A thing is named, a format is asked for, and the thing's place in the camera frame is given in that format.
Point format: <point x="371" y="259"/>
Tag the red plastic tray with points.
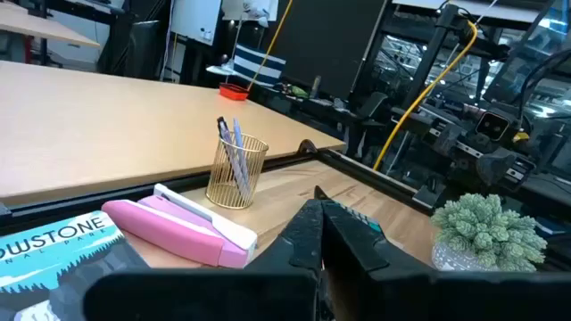
<point x="233" y="91"/>

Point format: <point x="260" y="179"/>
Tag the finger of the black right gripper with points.
<point x="495" y="166"/>
<point x="429" y="194"/>

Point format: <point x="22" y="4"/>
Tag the Yellowstone park book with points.
<point x="49" y="258"/>

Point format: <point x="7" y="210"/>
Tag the pens in holder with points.
<point x="229" y="151"/>

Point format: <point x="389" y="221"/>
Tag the lilac pen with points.
<point x="240" y="147"/>

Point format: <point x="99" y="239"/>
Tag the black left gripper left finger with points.
<point x="285" y="249"/>

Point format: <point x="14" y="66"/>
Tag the white board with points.
<point x="196" y="20"/>

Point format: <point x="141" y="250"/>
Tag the black aluminium table frame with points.
<point x="370" y="178"/>

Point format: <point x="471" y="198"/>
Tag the succulent in grey patterned pot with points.
<point x="486" y="236"/>

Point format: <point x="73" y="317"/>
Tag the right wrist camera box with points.
<point x="492" y="125"/>

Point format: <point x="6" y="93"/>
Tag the navy white striped bag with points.
<point x="259" y="64"/>

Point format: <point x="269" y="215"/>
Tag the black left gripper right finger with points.
<point x="352" y="249"/>

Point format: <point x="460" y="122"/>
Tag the light wood desk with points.
<point x="111" y="129"/>

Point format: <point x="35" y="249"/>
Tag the black panel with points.
<point x="325" y="44"/>

